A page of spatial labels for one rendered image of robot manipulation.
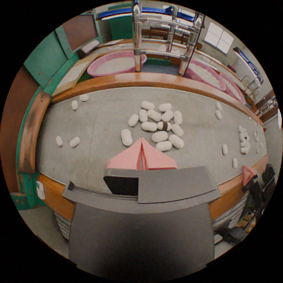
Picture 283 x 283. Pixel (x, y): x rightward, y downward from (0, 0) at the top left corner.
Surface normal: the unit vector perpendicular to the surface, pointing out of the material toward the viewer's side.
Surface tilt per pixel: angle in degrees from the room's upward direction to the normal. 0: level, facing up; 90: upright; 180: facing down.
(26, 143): 67
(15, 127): 90
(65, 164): 0
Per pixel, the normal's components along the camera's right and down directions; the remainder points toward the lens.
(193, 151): 0.00, -0.25
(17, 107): 1.00, 0.00
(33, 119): 0.91, -0.08
